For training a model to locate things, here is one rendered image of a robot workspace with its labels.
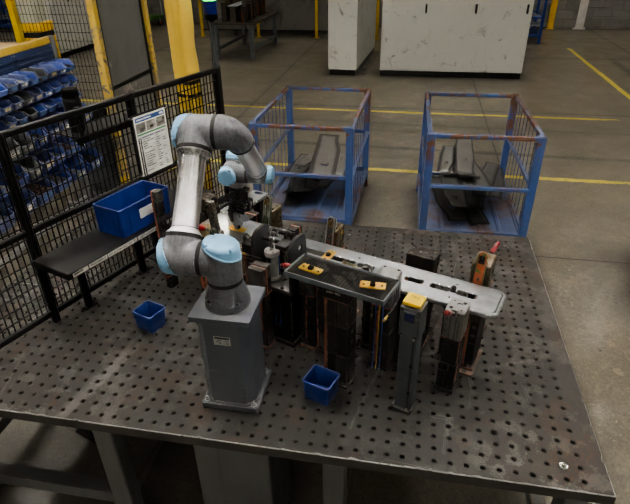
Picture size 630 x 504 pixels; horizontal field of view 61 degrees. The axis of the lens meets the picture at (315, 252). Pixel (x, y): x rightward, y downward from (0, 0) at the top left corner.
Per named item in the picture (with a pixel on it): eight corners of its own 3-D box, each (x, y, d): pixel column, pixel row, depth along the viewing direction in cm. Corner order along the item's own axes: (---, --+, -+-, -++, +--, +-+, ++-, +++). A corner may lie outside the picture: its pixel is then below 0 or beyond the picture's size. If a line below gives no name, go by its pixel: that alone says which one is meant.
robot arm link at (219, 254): (238, 288, 167) (234, 250, 160) (196, 285, 169) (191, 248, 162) (247, 267, 177) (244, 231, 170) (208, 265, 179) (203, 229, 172)
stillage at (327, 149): (290, 179, 549) (286, 84, 501) (367, 184, 535) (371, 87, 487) (256, 234, 448) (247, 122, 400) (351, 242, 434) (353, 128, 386)
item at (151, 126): (174, 164, 274) (165, 104, 258) (142, 179, 257) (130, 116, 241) (172, 163, 275) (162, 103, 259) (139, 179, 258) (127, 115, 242)
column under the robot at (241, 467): (277, 545, 219) (268, 434, 185) (206, 533, 223) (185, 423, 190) (293, 481, 244) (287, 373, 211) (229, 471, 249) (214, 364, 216)
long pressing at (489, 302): (509, 290, 201) (510, 287, 200) (495, 323, 184) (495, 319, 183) (219, 213, 260) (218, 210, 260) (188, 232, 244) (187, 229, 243)
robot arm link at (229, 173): (242, 169, 209) (249, 159, 218) (214, 168, 210) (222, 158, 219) (244, 188, 213) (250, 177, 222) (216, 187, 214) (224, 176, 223)
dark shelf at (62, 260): (216, 196, 275) (215, 190, 273) (69, 281, 208) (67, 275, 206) (183, 188, 284) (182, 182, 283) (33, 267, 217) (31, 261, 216)
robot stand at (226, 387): (257, 413, 188) (249, 323, 168) (201, 406, 191) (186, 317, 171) (272, 373, 205) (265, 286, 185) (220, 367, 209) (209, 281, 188)
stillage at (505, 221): (416, 189, 523) (424, 90, 475) (500, 193, 512) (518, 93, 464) (416, 250, 422) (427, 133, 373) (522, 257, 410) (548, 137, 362)
